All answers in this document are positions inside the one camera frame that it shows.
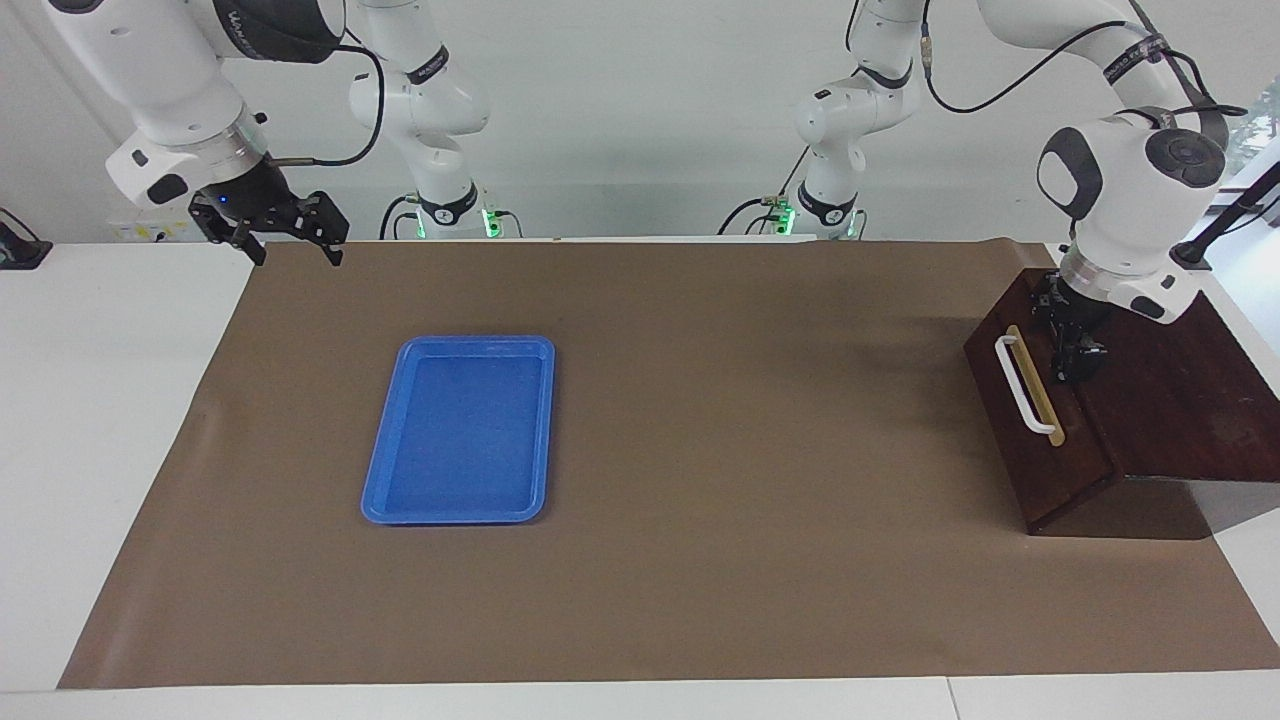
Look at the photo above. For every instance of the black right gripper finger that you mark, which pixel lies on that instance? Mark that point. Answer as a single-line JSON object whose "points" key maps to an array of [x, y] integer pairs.
{"points": [[212, 220], [322, 220]]}

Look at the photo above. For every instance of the black clamp stand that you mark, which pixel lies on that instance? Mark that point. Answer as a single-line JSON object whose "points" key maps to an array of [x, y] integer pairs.
{"points": [[1240, 205]]}

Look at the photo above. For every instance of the window with greenery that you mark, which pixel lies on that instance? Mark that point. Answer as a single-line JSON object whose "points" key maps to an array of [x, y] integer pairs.
{"points": [[1266, 140]]}

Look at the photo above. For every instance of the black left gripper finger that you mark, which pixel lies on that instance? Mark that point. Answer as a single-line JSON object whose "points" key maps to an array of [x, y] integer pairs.
{"points": [[1063, 360], [1092, 362]]}

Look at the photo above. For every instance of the black table mount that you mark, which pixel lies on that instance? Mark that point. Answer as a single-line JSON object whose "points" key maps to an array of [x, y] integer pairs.
{"points": [[20, 250]]}

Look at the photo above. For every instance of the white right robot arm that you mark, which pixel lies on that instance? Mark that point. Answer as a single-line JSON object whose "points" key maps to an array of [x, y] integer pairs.
{"points": [[160, 70]]}

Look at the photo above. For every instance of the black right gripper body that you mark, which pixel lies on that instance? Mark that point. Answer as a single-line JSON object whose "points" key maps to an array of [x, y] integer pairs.
{"points": [[250, 195]]}

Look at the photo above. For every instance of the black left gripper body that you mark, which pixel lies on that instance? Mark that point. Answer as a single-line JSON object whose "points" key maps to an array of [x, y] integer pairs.
{"points": [[1070, 315]]}

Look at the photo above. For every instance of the dark wooden cabinet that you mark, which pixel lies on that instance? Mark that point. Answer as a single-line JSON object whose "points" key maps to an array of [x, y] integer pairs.
{"points": [[1180, 420]]}

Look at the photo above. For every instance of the brown table mat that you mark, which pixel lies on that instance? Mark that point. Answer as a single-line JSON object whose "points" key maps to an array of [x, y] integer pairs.
{"points": [[700, 500]]}

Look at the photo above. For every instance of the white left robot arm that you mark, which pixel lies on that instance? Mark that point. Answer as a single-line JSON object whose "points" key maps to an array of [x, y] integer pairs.
{"points": [[1130, 220]]}

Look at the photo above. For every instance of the blue plastic tray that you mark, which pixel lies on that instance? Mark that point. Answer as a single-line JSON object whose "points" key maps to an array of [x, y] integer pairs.
{"points": [[460, 440]]}

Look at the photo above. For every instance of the white wall socket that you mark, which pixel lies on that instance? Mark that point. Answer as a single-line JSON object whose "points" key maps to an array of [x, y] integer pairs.
{"points": [[125, 230]]}

